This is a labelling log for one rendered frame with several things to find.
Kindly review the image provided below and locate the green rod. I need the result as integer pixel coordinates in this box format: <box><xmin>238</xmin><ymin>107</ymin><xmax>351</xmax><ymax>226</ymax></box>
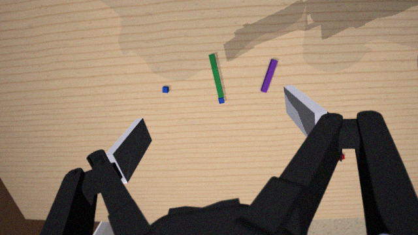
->
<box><xmin>209</xmin><ymin>54</ymin><xmax>224</xmax><ymax>98</ymax></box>

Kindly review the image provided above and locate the purple rod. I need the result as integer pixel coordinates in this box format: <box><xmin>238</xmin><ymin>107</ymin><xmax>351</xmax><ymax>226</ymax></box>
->
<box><xmin>261</xmin><ymin>59</ymin><xmax>278</xmax><ymax>93</ymax></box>

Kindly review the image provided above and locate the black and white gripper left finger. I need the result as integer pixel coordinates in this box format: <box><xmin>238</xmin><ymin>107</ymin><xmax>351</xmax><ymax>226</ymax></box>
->
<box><xmin>40</xmin><ymin>118</ymin><xmax>157</xmax><ymax>235</ymax></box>

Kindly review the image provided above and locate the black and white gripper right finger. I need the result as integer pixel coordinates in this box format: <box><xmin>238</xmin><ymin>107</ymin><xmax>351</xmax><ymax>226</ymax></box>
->
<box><xmin>222</xmin><ymin>85</ymin><xmax>418</xmax><ymax>235</ymax></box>

